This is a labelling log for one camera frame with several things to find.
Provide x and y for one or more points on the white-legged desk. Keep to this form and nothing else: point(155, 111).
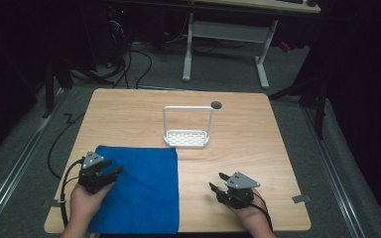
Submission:
point(231, 31)

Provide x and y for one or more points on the grey tape piece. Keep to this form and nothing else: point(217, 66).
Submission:
point(52, 203)
point(301, 198)

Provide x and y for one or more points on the black tripod stand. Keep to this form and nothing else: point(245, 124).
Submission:
point(314, 92)
point(59, 72)

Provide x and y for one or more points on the blue cloth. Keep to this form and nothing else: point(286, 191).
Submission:
point(141, 188)

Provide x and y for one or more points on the person's right hand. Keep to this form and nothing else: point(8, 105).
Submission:
point(253, 211)

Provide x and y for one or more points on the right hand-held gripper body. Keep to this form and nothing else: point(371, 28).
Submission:
point(239, 190)

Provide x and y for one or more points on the metal floor rail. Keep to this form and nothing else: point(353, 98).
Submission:
point(16, 165)
point(334, 175)

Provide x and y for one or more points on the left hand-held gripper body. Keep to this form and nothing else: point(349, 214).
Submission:
point(90, 175)

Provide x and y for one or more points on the white towel rack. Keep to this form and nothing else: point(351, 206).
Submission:
point(187, 129)

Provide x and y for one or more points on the person's left hand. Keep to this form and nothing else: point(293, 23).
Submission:
point(86, 201)

